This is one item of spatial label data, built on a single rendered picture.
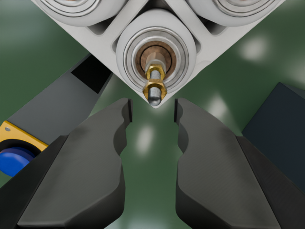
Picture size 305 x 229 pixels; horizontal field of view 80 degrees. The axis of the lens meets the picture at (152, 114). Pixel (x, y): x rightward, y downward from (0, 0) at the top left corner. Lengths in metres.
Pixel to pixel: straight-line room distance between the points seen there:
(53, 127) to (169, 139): 0.42
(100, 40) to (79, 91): 0.09
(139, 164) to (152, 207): 0.27
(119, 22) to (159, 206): 0.77
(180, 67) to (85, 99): 0.17
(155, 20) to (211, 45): 0.11
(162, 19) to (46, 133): 0.18
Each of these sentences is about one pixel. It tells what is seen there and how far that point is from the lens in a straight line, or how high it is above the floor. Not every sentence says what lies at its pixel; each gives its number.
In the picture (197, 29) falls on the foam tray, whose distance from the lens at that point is 0.29.
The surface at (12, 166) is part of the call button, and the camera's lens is 0.25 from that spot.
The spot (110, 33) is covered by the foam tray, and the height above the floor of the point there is 0.18.
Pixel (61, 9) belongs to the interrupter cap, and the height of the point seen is 0.25.
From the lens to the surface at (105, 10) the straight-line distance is 0.22.
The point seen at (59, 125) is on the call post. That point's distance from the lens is 0.26.
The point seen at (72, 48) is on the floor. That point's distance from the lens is 0.52.
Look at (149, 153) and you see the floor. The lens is 0.65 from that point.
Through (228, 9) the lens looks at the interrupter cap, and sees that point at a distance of 0.22.
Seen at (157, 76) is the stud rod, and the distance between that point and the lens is 0.16.
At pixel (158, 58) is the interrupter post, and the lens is 0.19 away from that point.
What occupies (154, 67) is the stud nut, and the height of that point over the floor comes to 0.29.
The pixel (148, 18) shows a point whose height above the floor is 0.25.
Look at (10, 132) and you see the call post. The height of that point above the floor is 0.31.
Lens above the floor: 0.46
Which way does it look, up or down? 58 degrees down
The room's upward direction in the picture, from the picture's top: 177 degrees counter-clockwise
